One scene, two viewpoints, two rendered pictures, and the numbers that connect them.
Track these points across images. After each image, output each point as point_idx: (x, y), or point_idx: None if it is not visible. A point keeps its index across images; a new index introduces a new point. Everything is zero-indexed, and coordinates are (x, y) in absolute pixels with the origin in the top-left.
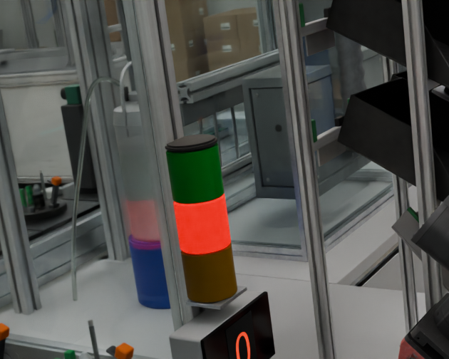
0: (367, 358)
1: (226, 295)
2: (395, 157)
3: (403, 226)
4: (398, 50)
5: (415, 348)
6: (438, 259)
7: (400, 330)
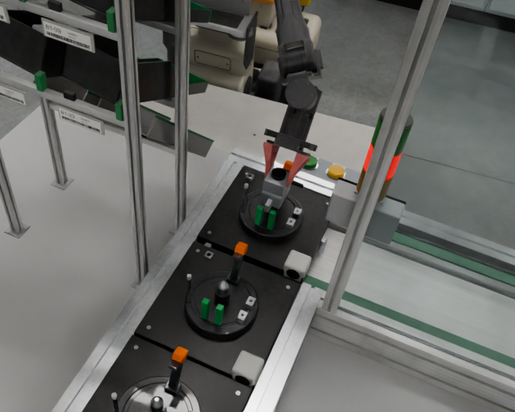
0: (30, 260)
1: None
2: (154, 88)
3: (154, 130)
4: (158, 11)
5: (307, 155)
6: (310, 107)
7: None
